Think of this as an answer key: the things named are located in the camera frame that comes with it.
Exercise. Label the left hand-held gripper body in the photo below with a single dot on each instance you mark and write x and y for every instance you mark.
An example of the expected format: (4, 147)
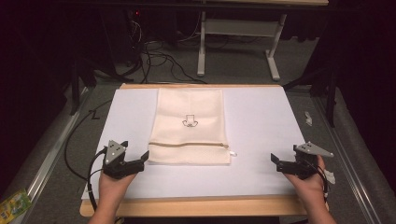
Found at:
(115, 161)

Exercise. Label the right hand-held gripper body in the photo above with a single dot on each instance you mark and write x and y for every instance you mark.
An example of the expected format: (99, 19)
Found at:
(303, 163)

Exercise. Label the cream mesh zipper bag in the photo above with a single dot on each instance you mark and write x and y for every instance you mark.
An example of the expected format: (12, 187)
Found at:
(188, 137)

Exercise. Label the person's right hand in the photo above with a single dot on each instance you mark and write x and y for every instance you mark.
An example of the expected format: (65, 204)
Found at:
(311, 188)

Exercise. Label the person's left hand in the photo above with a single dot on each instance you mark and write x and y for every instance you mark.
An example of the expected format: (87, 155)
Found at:
(112, 188)

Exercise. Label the white crumpled scrap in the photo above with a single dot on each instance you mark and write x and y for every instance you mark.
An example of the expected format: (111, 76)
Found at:
(330, 176)

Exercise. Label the white table mat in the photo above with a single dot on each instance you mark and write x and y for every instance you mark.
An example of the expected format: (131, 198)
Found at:
(258, 130)

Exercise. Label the white plastic scrap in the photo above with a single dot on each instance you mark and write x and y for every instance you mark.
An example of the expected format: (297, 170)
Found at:
(308, 118)

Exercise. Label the black stand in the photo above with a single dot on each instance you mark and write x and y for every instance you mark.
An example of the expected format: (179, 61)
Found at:
(323, 90)
(79, 81)

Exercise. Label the green yellow packet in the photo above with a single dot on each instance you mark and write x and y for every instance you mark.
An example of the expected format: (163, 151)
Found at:
(14, 207)

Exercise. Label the dark computer tower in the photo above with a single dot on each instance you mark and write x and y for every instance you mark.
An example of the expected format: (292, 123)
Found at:
(134, 34)

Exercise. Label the aluminium floor rail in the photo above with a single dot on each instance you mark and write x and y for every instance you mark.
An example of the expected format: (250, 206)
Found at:
(49, 155)
(342, 146)

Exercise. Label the white desk frame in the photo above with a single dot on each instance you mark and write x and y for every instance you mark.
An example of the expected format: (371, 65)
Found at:
(239, 29)

